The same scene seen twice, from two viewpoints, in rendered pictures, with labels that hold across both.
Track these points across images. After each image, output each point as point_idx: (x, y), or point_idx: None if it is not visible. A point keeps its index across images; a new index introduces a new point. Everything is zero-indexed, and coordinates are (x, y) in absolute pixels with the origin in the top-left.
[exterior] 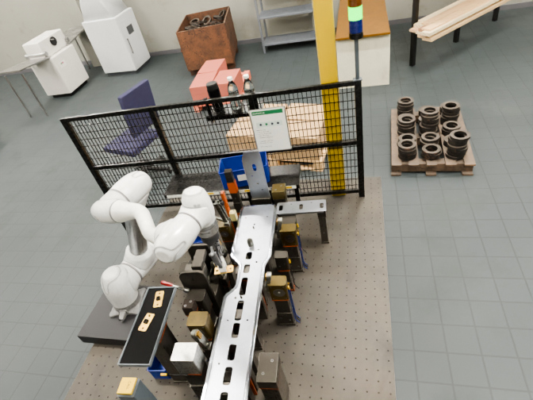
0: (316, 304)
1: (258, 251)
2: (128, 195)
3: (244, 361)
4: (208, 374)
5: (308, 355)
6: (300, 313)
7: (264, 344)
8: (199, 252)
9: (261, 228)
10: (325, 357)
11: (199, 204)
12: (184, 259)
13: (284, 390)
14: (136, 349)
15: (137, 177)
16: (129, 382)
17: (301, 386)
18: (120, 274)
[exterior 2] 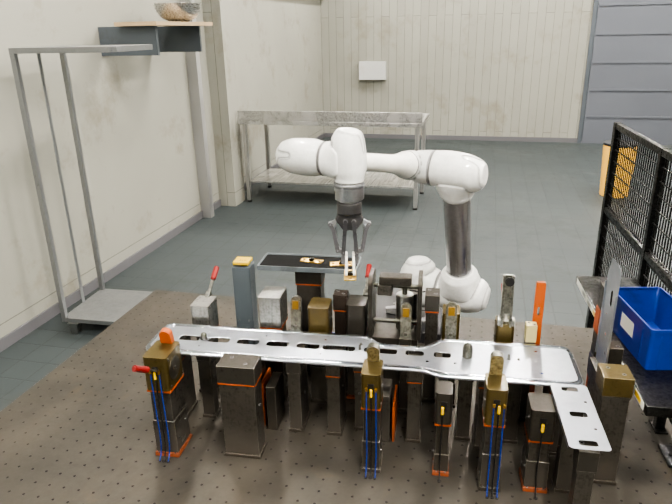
0: (399, 502)
1: (449, 363)
2: (432, 163)
3: (260, 352)
4: (256, 329)
5: (303, 483)
6: (382, 478)
7: (335, 436)
8: (405, 275)
9: (506, 366)
10: (294, 502)
11: (332, 142)
12: None
13: (238, 423)
14: (279, 259)
15: (464, 159)
16: (244, 260)
17: (258, 470)
18: (417, 266)
